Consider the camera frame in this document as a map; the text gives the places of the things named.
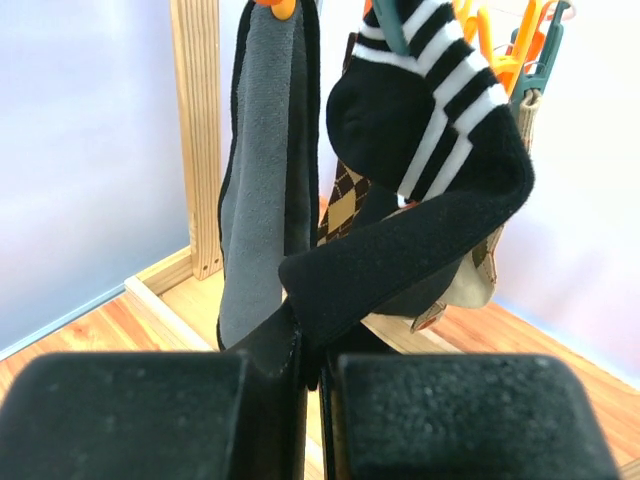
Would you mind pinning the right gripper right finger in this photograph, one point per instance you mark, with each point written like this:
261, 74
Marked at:
460, 416

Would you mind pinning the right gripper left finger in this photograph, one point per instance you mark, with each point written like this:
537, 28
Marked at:
239, 414

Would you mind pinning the grey black long sock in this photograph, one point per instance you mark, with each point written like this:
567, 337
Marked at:
269, 200

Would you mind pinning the black white striped sock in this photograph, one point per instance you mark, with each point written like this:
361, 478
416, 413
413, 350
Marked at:
419, 113

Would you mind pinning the teal clothes peg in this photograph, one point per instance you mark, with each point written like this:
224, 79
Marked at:
543, 49

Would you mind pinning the wooden hanging rack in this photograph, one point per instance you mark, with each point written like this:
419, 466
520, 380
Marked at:
179, 296

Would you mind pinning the orange clothes peg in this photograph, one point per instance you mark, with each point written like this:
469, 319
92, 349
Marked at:
525, 47

